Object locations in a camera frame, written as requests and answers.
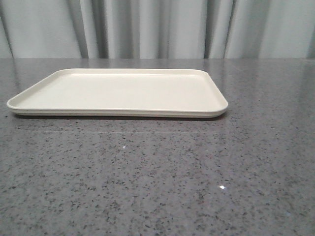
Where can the cream rectangular plastic tray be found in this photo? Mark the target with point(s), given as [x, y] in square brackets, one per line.
[122, 92]

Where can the pale grey pleated curtain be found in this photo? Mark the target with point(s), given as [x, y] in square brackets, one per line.
[157, 29]

